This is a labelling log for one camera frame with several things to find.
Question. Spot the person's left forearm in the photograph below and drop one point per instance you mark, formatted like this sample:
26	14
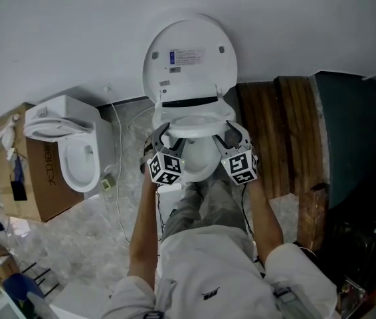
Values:
145	231

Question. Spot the small green and white device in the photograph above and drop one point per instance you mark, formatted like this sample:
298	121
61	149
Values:
107	182

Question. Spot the raised white toilet lid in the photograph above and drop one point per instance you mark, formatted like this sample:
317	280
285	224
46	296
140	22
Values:
191	75

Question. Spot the white one-piece toilet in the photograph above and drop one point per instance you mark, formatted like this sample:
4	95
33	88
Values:
78	165

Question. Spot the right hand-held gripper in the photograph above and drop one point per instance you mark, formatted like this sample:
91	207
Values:
241	166

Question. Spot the flat black pouch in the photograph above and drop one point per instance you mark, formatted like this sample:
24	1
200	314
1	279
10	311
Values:
19	191

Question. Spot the person's white shirt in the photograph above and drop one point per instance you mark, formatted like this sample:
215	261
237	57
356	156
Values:
214	277

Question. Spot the person's grey trousers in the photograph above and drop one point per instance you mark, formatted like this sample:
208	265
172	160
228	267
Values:
208	208

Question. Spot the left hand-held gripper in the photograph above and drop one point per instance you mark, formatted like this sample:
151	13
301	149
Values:
166	168

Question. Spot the white box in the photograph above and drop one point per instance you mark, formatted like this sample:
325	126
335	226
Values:
81	301

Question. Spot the large brown cardboard box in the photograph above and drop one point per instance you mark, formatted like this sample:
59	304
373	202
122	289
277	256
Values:
52	198

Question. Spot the blue cloth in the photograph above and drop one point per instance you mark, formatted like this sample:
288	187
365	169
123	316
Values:
18	168

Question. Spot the crumpled white cloth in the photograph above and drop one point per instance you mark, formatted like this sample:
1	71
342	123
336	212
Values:
8	135

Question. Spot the blue chair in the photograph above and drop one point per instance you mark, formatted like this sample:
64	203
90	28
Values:
22	289

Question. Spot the white wall socket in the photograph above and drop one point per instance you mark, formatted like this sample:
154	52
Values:
108	87

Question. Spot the person's right forearm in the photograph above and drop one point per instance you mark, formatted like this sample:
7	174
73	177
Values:
264	224

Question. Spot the wooden plank panel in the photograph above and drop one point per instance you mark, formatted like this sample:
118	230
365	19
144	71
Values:
281	145

